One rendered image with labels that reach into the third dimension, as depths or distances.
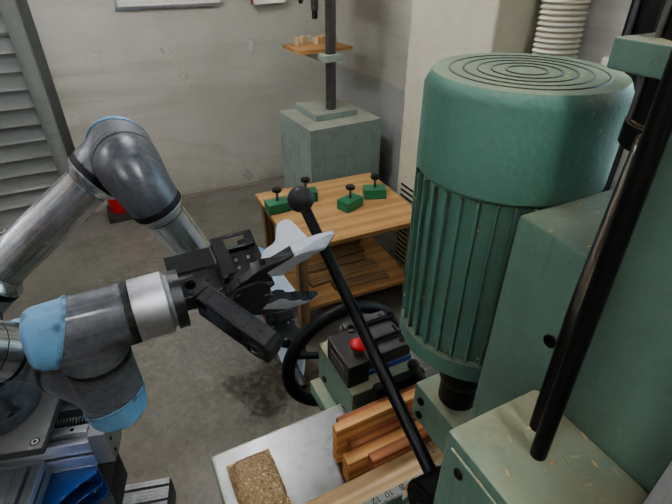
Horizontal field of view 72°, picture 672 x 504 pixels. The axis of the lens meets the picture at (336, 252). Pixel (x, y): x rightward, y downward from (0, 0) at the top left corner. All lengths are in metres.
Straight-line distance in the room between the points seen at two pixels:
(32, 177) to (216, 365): 1.89
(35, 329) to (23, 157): 2.94
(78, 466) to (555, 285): 0.99
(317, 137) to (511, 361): 2.36
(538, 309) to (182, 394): 1.85
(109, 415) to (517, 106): 0.55
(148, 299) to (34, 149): 2.94
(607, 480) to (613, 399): 0.05
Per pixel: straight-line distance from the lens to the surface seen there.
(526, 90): 0.40
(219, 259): 0.58
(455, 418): 0.68
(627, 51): 0.36
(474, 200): 0.42
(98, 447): 1.11
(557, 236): 0.38
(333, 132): 2.76
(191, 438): 1.99
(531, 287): 0.40
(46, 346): 0.58
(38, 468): 1.14
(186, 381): 2.18
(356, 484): 0.72
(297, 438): 0.81
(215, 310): 0.57
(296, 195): 0.60
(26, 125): 3.41
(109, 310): 0.57
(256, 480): 0.76
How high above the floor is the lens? 1.57
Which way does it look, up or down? 33 degrees down
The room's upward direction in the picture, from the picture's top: straight up
